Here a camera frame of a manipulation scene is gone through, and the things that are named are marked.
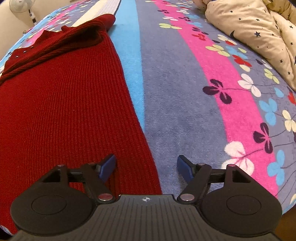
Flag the dark red knit sweater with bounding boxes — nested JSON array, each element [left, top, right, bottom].
[[1, 14, 162, 233]]

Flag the floral striped fleece bed blanket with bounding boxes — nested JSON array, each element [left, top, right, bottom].
[[0, 0, 296, 237]]

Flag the white standing fan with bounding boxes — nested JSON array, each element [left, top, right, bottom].
[[9, 0, 38, 26]]

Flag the beige star pattern duvet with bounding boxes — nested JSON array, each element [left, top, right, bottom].
[[194, 0, 295, 89]]

